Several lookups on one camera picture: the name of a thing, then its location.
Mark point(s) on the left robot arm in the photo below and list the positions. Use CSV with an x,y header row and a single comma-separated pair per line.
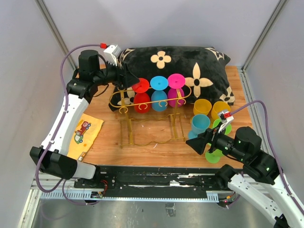
x,y
51,156

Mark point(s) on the blue wine glass front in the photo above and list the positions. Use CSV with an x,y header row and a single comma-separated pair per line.
x,y
199,124

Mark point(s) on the blue wine glass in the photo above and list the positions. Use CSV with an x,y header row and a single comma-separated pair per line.
x,y
158,83
199,124

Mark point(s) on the green wine glass back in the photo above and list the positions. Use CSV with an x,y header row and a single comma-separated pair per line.
x,y
214,157

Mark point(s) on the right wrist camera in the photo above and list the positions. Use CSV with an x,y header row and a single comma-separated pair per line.
x,y
226,118

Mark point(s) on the gold wire glass rack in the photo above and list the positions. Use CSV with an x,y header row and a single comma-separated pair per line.
x,y
150,116

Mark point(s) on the yellow wine glass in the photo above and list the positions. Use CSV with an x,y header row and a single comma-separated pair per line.
x,y
218,107
202,106

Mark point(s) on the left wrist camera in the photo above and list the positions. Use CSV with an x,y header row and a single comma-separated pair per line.
x,y
111,54

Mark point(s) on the blue wine glass back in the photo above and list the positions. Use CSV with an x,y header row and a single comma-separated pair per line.
x,y
158,83

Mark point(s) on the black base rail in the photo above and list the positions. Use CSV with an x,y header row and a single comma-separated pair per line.
x,y
155,183

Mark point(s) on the green wine glass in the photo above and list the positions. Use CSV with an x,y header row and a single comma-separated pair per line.
x,y
214,157
228,128

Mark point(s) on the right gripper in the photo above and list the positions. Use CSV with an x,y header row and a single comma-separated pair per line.
x,y
210,136

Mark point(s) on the black floral pillow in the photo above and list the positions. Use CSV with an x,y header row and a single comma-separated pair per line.
x,y
202,67

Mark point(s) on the red wine glass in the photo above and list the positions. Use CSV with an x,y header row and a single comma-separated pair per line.
x,y
141,86

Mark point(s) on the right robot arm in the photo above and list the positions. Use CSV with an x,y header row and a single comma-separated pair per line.
x,y
282,208

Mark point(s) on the green wine glass front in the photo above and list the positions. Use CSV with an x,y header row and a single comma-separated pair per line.
x,y
228,128

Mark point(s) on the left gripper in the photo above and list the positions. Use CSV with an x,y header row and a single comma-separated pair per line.
x,y
125,77

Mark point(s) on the magenta wine glass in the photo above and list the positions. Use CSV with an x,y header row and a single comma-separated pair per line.
x,y
176,81

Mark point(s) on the yellow truck print cloth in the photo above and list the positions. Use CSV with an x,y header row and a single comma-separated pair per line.
x,y
84,136

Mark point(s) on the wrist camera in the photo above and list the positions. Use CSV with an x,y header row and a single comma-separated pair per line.
x,y
111,54
226,118

